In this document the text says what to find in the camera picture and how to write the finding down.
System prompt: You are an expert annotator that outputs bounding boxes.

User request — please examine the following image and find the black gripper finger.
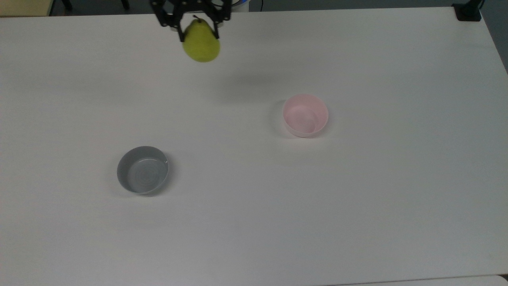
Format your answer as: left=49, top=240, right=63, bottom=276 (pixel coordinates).
left=150, top=0, right=186, bottom=43
left=204, top=0, right=232, bottom=39

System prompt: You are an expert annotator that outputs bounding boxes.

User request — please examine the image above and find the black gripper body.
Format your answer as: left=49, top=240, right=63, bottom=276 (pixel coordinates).
left=169, top=0, right=211, bottom=16

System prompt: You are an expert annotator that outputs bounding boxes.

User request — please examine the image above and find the yellow wooden board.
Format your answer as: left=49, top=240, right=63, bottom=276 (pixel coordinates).
left=0, top=0, right=54, bottom=17

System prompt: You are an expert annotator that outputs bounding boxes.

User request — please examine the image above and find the green pear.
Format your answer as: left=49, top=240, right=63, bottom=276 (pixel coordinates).
left=182, top=15, right=221, bottom=63

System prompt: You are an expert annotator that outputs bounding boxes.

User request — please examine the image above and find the grey plastic bowl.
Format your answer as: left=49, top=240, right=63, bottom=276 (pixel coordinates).
left=117, top=146, right=169, bottom=195

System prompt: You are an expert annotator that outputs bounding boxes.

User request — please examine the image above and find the pink plastic bowl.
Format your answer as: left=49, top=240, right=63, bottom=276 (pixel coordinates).
left=282, top=94, right=329, bottom=138

